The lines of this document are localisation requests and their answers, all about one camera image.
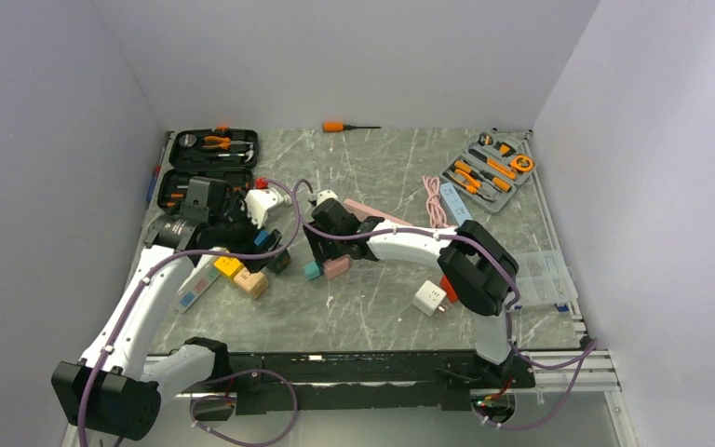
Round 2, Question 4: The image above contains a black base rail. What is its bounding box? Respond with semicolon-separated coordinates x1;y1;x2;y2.
169;348;534;415

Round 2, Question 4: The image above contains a blue cube adapter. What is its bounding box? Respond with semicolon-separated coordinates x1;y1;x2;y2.
253;230;273;250

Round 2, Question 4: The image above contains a clear screw box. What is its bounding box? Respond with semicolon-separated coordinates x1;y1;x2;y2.
513;250;578;308

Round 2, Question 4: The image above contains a dark green cube adapter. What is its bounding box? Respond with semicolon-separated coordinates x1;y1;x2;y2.
265;249;291;275

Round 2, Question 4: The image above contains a blue red pen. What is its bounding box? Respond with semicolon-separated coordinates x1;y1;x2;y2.
145;130;169;208

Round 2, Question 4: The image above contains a red cube adapter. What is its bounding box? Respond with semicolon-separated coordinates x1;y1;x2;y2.
439;276;459;304

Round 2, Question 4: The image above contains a white cube adapter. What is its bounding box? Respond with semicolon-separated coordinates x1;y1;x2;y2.
412;280;448;317

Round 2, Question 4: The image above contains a pink coiled cable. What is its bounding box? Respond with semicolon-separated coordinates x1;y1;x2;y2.
422;175;452;229

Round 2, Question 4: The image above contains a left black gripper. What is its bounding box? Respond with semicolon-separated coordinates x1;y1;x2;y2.
209;191;281;273

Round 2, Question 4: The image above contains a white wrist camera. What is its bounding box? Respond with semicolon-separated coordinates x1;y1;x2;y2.
315;189;339;206
245;188;291;228

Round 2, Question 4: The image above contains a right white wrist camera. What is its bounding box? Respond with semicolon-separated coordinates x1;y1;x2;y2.
315;189;339;206

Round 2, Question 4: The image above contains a beige cube adapter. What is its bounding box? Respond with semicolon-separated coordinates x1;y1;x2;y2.
233;268;269;300

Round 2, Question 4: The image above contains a teal cube adapter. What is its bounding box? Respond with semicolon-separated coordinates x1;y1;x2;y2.
303;261;324;280

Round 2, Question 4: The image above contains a black tool case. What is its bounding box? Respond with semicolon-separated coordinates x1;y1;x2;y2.
155;126;261;210

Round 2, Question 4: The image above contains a light blue power strip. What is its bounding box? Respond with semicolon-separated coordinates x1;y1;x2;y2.
439;182;472;225

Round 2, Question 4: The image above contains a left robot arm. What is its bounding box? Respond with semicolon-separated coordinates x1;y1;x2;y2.
51;177;283;446

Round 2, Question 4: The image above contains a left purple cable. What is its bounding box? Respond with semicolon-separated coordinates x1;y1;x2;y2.
76;177;304;447

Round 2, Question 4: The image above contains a white power strip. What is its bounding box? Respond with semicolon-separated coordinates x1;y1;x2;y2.
175;255;222;314

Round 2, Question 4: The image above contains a grey tool case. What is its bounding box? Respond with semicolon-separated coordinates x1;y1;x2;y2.
439;129;536;214

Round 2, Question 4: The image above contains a yellow cube adapter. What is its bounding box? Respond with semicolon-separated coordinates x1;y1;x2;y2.
213;256;244;281

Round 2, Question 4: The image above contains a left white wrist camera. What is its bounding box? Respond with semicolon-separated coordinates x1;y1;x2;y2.
245;188;291;228

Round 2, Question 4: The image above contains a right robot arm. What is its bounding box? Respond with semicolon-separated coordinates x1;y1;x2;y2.
304;198;519;386

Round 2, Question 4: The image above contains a pink cube adapter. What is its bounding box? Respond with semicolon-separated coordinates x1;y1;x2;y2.
323;255;351;279

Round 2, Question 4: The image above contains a pink power strip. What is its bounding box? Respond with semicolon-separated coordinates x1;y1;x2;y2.
342;198;411;226

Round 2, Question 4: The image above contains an orange handled screwdriver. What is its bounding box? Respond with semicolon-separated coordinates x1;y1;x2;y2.
321;122;380;133

